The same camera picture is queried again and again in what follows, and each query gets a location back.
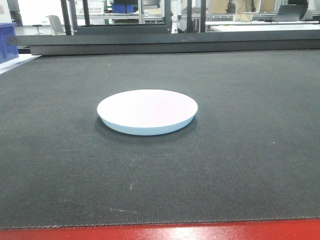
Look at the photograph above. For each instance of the blue plastic crate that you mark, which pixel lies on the blue plastic crate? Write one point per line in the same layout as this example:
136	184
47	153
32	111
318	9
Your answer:
7	52

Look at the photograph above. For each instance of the red metal table frame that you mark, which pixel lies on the red metal table frame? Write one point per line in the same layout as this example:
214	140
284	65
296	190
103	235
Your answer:
297	229

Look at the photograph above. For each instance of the dark grey table mat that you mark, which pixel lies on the dark grey table mat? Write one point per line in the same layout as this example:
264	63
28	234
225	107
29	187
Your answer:
252	151

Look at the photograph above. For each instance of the white round plate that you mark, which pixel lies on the white round plate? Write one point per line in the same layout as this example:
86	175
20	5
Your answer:
147	112

